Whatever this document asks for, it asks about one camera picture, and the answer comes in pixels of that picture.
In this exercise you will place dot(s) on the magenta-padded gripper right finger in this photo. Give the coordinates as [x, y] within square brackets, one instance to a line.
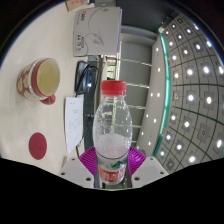
[148, 170]

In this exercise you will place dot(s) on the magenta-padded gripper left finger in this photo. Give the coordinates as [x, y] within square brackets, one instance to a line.
[75, 170]

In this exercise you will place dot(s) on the clear red-capped water bottle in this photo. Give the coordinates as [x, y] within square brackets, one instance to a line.
[111, 126]

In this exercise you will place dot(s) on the flat round red coaster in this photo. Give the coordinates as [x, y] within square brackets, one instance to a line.
[37, 146]

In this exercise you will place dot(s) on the white printed paper sheet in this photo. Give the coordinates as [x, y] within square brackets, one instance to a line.
[74, 123]

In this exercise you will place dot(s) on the round ceiling lights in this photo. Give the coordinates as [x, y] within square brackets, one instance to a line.
[190, 96]

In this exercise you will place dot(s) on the black desk phone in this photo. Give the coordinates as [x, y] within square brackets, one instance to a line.
[81, 78]

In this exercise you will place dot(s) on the red and cream mug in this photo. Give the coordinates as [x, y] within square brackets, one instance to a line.
[38, 80]

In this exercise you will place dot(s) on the white copy paper box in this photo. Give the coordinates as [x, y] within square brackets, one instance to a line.
[96, 31]

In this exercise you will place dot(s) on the brown cardboard sheet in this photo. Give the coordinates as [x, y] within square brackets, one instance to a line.
[76, 4]

